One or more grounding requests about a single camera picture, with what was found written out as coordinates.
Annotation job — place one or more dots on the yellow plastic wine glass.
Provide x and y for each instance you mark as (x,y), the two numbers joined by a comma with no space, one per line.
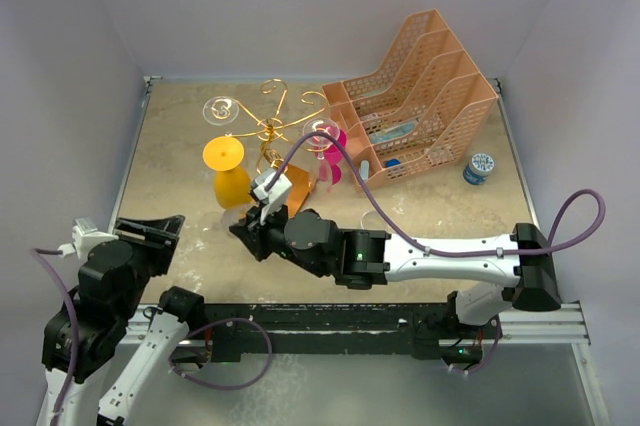
(225,155)

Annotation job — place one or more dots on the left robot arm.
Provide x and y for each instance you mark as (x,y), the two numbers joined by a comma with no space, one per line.
(80,340)

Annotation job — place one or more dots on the pink plastic wine glass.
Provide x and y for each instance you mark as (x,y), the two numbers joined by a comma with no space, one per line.
(328,155)

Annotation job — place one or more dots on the gold wire wine glass rack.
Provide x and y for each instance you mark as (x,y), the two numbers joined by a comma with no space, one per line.
(272,128)

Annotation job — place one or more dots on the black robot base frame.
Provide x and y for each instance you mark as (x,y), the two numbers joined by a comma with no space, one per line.
(423,331)

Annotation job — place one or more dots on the clear wine glass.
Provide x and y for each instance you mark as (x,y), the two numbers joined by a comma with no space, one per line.
(220,110)
(232,216)
(371,220)

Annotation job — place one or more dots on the orange plastic file organizer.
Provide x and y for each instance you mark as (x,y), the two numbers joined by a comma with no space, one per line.
(420,110)

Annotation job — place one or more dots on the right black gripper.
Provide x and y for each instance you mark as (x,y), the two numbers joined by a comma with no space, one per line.
(255,238)

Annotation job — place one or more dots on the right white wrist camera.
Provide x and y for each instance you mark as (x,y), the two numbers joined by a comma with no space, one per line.
(271,193)

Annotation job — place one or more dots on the blue white round tin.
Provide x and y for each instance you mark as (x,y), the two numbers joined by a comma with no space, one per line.
(478,168)

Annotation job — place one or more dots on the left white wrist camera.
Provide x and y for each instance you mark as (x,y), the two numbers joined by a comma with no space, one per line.
(85,236)

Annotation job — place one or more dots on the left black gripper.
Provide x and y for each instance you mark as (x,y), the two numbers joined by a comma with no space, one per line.
(160,237)

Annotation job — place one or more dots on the light blue small bottle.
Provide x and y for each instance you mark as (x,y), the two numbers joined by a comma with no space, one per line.
(364,170)

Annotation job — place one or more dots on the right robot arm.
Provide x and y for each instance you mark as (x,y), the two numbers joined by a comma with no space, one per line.
(512,270)

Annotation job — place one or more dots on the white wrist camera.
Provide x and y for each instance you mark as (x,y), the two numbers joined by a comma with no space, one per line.
(85,236)
(271,193)

